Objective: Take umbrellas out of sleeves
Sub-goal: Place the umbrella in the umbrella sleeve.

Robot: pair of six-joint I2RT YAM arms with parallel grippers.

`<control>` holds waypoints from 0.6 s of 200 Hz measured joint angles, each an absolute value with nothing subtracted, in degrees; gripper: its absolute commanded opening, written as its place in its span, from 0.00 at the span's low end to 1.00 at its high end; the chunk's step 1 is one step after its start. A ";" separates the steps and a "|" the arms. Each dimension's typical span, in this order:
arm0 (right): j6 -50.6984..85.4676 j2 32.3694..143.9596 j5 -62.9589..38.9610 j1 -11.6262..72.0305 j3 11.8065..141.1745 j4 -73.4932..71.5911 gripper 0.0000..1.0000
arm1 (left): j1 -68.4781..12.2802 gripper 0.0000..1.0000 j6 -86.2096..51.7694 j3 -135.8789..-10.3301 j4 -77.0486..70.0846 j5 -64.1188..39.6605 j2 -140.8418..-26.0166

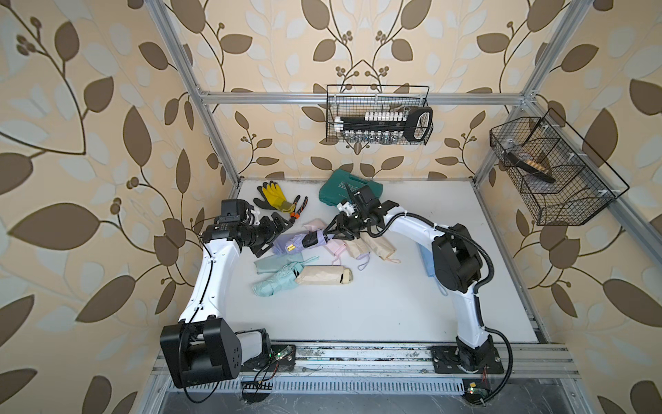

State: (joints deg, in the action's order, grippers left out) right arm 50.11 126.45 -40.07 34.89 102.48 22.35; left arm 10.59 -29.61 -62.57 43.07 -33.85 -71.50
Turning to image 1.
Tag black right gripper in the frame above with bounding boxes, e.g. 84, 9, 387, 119
324, 210, 370, 240

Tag lilac umbrella sleeve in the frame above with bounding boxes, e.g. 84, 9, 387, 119
272, 232, 307, 255

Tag mint green umbrella sleeve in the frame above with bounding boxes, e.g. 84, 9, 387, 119
254, 253, 319, 274

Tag lilac umbrella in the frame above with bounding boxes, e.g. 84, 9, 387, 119
286, 229, 329, 253

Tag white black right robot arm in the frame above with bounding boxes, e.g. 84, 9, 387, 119
318, 186, 496, 373

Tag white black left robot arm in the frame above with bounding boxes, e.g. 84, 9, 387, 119
160, 211, 291, 390

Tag pink sleeved umbrella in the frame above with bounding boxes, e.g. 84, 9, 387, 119
303, 219, 347, 266

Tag beige sleeved umbrella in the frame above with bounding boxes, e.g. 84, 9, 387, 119
344, 238, 371, 271
361, 233, 401, 264

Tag orange black cutting pliers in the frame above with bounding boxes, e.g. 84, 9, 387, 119
289, 195, 309, 224

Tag yellow black work glove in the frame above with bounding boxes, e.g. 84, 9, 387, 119
253, 181, 296, 213

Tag green plastic tool case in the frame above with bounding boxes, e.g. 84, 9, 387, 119
318, 169, 384, 206

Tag cream bare folded umbrella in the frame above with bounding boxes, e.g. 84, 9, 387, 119
295, 266, 353, 286

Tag black socket bit holder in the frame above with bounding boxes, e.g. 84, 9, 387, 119
331, 107, 434, 145

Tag dark tool in side basket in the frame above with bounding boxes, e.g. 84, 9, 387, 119
506, 151, 556, 184

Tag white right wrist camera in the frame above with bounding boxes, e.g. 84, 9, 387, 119
336, 200, 356, 217

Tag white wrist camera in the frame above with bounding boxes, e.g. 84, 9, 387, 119
241, 205, 262, 223
336, 200, 356, 217

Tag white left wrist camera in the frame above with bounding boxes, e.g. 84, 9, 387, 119
241, 205, 262, 223

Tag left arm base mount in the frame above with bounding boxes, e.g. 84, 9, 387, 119
241, 343, 297, 373

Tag black rear wire basket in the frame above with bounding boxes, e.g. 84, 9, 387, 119
323, 84, 434, 148

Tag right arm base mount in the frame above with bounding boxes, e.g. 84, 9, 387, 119
429, 341, 505, 374

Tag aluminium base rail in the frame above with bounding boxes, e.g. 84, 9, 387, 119
268, 342, 579, 380

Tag black side wire basket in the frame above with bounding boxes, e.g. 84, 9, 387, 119
490, 108, 630, 226

